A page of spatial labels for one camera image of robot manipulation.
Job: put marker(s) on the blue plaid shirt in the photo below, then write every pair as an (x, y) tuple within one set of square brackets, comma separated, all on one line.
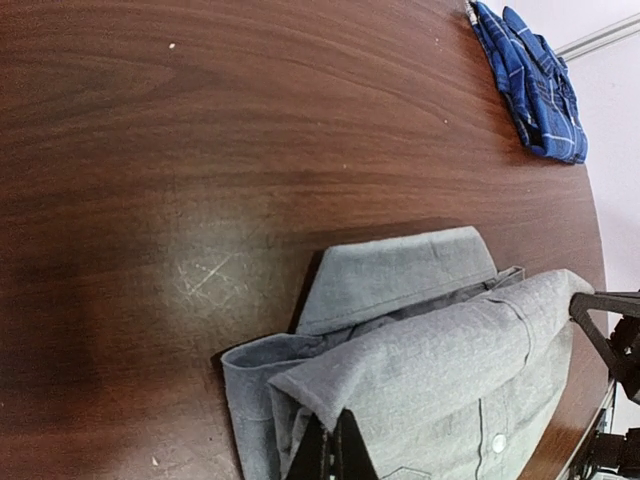
[(534, 82)]

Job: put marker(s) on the aluminium front rail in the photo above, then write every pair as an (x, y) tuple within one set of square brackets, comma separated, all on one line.
[(601, 453)]

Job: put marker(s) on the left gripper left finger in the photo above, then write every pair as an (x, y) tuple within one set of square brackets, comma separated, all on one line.
[(313, 459)]

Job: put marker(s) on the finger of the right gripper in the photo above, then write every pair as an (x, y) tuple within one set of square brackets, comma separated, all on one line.
[(619, 351)]

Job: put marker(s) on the grey long sleeve shirt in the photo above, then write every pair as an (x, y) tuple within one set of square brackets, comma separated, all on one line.
[(451, 367)]

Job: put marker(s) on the right aluminium corner post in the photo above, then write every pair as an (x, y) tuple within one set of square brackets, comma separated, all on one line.
[(614, 33)]

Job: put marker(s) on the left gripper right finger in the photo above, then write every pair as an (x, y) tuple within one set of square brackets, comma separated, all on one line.
[(351, 457)]

